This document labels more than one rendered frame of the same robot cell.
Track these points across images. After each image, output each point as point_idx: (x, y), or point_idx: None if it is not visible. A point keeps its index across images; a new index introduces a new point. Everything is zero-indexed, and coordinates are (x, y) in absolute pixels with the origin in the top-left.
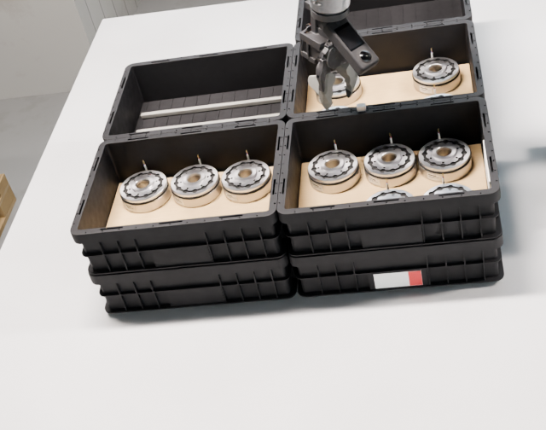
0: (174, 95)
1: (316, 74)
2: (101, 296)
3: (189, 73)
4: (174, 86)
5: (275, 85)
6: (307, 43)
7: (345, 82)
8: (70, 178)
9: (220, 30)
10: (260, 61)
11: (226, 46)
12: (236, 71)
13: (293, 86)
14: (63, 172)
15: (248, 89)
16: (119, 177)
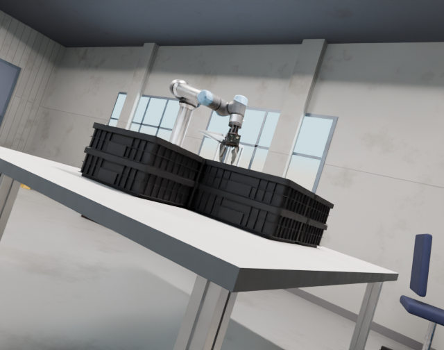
0: (261, 198)
1: (238, 149)
2: (322, 250)
3: (254, 180)
4: (261, 191)
5: (211, 185)
6: (239, 139)
7: (223, 155)
8: (331, 260)
9: (147, 211)
10: (220, 170)
11: (164, 213)
12: (230, 177)
13: None
14: (336, 262)
15: (223, 188)
16: (307, 213)
